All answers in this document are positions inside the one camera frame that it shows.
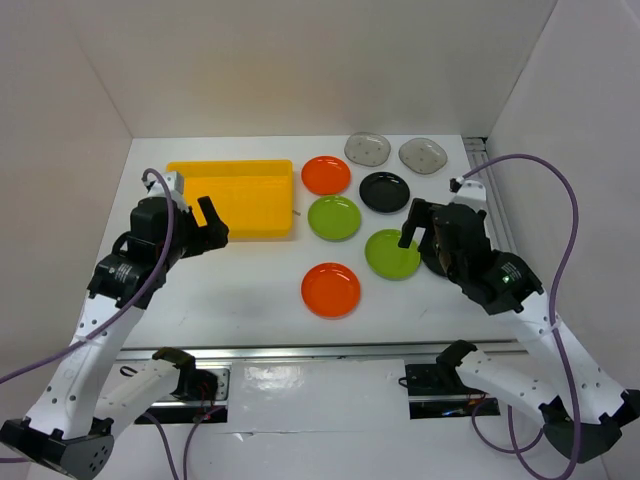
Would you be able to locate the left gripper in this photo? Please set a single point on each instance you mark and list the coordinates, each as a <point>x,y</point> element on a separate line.
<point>215,230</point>

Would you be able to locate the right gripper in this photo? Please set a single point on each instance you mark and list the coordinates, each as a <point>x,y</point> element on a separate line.
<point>419,215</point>

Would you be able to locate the black plate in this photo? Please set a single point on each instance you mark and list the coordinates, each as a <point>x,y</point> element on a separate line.
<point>384,192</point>
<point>431,267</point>

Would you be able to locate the clear grey plate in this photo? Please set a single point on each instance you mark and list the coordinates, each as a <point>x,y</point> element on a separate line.
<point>423,156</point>
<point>367,149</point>

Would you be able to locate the green plate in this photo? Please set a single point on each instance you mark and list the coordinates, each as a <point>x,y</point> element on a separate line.
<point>334,218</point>
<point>387,259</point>

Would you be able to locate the orange plate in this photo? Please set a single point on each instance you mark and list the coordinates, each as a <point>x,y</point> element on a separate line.
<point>330,290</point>
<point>326,175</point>

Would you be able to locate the orange plate front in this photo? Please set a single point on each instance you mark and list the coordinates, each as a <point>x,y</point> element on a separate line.
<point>330,290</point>

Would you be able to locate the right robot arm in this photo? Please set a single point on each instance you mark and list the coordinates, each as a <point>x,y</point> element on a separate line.
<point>580,409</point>

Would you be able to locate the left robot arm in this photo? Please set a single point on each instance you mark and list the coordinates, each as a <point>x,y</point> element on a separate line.
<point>72,428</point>

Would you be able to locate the yellow plastic bin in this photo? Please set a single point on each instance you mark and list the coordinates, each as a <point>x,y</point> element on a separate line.
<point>254,198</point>

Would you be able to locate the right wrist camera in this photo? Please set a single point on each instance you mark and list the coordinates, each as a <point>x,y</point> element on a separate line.
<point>468,192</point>

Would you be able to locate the right side aluminium rail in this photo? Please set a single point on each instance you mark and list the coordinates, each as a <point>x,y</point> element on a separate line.
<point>500,230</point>

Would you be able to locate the aluminium rail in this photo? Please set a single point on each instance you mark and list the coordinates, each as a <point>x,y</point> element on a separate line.
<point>314,352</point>
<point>500,230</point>

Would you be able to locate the front aluminium rail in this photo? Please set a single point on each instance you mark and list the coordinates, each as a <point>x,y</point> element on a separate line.
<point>314,352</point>

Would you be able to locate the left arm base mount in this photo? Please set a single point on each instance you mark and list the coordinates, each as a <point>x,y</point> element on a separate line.
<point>207,400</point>

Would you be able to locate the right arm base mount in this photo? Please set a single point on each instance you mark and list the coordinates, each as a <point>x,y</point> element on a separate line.
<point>431,396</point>

